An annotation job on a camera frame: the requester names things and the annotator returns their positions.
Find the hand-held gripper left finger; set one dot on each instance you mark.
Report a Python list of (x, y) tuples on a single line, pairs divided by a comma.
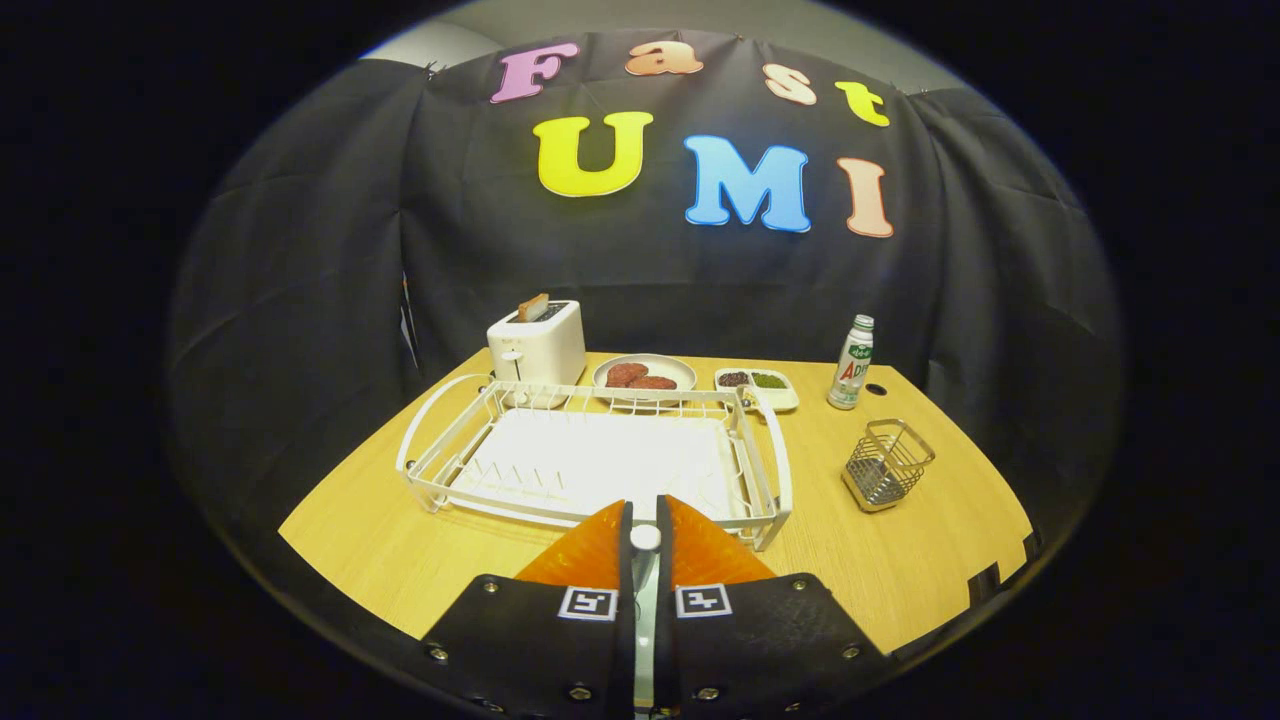
[(625, 570)]

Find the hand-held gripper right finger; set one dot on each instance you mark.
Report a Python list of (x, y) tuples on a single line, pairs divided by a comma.
[(667, 640)]

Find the round beige dish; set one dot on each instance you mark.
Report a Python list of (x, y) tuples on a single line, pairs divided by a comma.
[(675, 368)]

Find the white divided sauce dish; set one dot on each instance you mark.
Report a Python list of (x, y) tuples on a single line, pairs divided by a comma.
[(780, 397)]

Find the white drip tray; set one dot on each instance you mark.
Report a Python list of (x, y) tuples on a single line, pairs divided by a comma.
[(600, 460)]

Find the brown meat patty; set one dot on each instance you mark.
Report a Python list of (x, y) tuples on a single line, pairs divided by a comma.
[(625, 374), (655, 383)]

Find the white toaster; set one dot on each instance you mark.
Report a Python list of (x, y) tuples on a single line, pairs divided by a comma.
[(540, 345)]

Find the brown toast slice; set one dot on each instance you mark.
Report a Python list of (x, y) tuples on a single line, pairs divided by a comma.
[(533, 307)]

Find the white drink bottle green label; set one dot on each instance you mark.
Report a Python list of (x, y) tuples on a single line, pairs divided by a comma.
[(853, 365)]

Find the black backdrop cloth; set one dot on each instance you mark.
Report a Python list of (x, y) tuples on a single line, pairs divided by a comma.
[(300, 300)]

